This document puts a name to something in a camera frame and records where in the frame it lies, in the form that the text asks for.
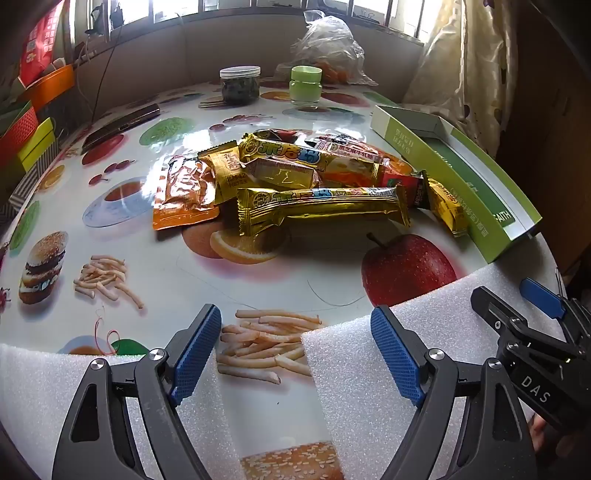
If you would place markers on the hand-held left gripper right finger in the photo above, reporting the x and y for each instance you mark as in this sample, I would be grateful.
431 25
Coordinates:
395 355

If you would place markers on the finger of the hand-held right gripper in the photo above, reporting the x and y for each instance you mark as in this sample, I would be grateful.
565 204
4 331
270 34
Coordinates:
498 311
542 297

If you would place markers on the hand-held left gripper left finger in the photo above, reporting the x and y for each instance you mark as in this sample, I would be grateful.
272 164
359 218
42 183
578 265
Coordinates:
196 355

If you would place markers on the small yellow snack packet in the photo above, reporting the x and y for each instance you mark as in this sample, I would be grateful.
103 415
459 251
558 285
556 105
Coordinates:
226 175
445 207

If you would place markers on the green white cardboard box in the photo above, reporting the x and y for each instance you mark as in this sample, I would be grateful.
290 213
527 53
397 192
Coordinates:
461 184

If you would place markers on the orange foil snack pouch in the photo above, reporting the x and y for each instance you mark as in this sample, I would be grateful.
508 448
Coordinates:
184 194

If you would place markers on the orange white snack pouch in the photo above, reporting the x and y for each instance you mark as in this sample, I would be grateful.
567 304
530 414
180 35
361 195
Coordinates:
355 170

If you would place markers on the person's right hand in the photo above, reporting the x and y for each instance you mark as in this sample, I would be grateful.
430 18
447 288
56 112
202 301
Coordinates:
551 438

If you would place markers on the white foam sheet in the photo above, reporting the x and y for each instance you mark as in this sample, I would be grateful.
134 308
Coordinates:
27 392
461 295

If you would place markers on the fruit printed tablecloth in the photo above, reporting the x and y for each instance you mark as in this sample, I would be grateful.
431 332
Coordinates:
184 277

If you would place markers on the brown wooden cabinet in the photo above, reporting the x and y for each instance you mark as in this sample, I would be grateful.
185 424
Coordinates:
545 138

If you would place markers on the black remote control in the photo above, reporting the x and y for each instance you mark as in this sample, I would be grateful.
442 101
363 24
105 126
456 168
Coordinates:
120 127

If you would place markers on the cream spotted curtain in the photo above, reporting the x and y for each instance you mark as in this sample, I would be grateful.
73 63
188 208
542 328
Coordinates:
461 69

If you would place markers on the yellow green box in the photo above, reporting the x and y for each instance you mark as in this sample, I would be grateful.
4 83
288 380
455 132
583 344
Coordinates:
37 143

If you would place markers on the white lid jar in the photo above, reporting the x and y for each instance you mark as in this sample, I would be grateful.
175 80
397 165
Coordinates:
240 87

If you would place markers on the red box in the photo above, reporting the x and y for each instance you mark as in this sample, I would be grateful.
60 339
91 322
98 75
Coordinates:
18 134

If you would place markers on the green lid glass jar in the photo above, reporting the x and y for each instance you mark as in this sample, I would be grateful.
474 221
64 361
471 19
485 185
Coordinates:
305 76

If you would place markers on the orange box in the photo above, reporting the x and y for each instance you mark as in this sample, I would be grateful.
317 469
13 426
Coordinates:
51 85

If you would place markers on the clear plastic bag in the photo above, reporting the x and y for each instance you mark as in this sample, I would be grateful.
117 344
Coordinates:
323 41

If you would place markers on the red printed bag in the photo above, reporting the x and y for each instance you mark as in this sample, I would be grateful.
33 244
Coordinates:
41 46

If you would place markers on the window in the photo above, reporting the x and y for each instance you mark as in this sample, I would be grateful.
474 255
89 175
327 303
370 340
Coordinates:
231 4

